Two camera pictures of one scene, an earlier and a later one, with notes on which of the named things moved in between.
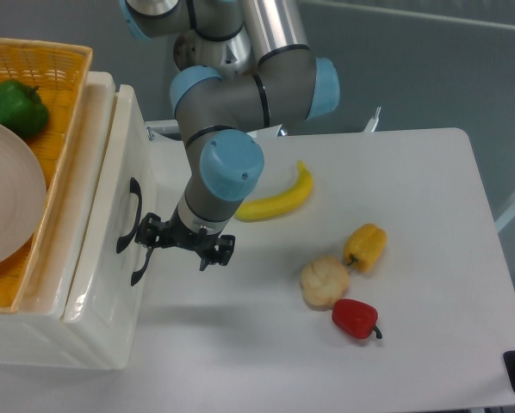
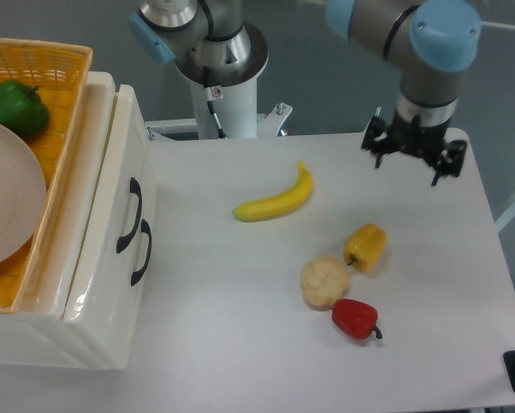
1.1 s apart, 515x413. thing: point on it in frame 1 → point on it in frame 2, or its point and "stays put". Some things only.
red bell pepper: [356, 318] stays put
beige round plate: [14, 200] stays put
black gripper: [152, 232] → [381, 138]
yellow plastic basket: [58, 73] stays put
